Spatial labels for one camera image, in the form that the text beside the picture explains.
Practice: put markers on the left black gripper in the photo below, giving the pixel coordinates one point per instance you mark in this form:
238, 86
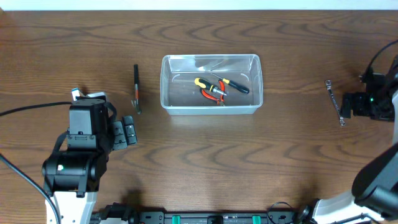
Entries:
125, 134

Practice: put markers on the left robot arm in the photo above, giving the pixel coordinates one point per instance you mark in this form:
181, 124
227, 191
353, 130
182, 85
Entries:
79, 158

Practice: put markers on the small black orange hammer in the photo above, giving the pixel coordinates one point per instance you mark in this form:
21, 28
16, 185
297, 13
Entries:
136, 102

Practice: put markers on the slim black yellow screwdriver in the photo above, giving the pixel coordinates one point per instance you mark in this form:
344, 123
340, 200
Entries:
233, 84

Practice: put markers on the stubby yellow black screwdriver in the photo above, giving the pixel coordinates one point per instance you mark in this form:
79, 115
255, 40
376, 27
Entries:
205, 84

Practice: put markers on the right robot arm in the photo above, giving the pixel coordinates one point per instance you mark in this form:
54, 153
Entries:
373, 196

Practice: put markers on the red handled pliers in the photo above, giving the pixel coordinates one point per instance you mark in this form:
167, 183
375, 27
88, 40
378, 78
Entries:
218, 98

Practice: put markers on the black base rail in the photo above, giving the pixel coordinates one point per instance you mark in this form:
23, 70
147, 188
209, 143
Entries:
279, 212

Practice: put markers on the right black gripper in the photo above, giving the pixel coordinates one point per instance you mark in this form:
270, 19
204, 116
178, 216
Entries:
359, 108

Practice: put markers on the blue white cardboard box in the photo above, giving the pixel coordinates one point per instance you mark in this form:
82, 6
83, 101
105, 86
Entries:
77, 94

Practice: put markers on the clear plastic container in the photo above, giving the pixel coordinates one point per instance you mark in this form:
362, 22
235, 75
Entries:
179, 95

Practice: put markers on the silver combination wrench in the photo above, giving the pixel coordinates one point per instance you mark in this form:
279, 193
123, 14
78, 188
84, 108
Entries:
328, 84

